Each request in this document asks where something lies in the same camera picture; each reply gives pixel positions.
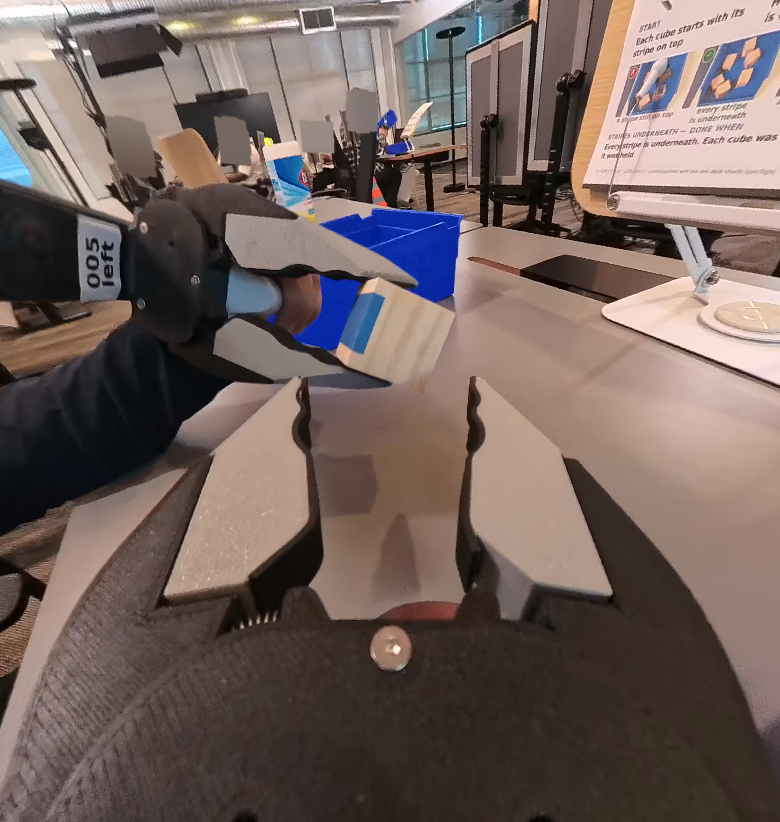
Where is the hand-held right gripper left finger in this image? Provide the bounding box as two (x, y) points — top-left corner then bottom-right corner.
(164, 378), (324, 605)

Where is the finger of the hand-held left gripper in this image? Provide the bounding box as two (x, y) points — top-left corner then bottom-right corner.
(225, 213), (419, 290)
(212, 316), (392, 389)

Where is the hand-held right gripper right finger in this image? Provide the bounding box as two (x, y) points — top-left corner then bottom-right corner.
(456, 376), (615, 622)

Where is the blue plastic bin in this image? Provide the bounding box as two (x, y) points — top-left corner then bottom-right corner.
(268, 207), (464, 351)

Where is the wooden cube with blue stripe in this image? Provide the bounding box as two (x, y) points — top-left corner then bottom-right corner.
(335, 277), (456, 385)

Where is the person's left forearm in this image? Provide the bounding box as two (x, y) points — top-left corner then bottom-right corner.
(0, 320), (231, 550)

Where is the grey desk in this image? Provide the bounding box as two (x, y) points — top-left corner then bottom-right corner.
(0, 196), (780, 822)

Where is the person's left hand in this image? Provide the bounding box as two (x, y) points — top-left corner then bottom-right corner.
(276, 273), (324, 336)

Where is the wipes canister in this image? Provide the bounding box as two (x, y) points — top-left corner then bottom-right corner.
(261, 143), (317, 223)

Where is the wooden chair back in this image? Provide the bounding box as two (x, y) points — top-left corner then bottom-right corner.
(157, 128), (228, 188)

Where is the background table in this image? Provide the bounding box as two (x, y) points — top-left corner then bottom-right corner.
(376, 144), (468, 213)

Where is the black floor lamp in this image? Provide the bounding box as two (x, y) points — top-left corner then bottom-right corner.
(436, 27), (469, 194)

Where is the black hanging ceiling light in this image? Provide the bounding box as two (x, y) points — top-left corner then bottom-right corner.
(82, 24), (183, 79)

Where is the white mounting plate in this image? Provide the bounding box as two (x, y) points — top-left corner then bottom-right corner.
(602, 189), (780, 394)

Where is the black flat pad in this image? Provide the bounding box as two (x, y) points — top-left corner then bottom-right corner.
(521, 254), (677, 304)

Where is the grey partition panel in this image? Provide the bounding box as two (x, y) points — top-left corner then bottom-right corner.
(465, 21), (538, 188)
(528, 0), (612, 174)

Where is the printed instruction sheet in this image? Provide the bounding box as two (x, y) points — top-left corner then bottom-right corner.
(582, 0), (780, 194)

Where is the black wall screen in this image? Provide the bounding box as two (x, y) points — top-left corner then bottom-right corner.
(175, 92), (282, 155)

